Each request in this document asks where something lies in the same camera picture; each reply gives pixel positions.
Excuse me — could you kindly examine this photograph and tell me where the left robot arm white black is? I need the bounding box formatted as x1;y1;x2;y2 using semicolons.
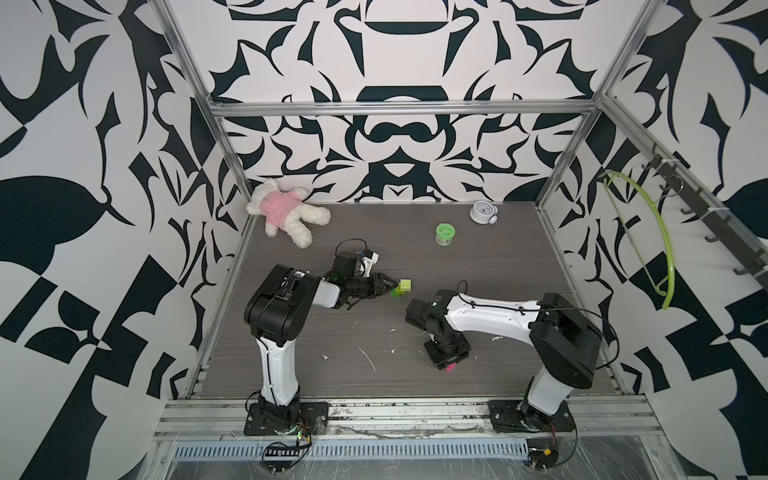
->
244;249;399;422

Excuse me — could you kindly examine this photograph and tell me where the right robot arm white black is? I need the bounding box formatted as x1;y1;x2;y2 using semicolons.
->
405;290;603;418

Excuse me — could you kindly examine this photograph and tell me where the green lidded jar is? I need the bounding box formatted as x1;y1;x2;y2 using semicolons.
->
435;223;456;247

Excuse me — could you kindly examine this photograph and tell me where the white plush toy pink shirt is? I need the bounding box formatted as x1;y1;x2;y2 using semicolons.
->
246;179;331;249

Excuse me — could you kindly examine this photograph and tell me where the small white alarm clock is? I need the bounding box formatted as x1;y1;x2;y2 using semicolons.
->
469;201;498;225

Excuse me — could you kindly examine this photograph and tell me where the small yellow connector box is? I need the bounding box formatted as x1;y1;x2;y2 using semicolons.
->
526;443;559;471

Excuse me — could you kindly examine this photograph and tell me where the green hoop tube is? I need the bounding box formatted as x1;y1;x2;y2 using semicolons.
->
598;170;677;311

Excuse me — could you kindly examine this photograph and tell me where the black hook rack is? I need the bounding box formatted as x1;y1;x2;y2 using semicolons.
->
644;143;767;289

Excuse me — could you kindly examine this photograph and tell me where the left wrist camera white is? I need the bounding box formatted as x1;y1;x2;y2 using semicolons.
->
358;249;379;278

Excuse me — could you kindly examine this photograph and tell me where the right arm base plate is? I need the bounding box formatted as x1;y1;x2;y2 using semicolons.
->
487;400;576;433

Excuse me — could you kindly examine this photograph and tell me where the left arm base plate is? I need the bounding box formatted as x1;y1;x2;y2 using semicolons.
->
243;399;330;437

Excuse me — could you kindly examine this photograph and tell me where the aluminium front rail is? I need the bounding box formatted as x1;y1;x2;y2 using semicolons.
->
152;395;663;441

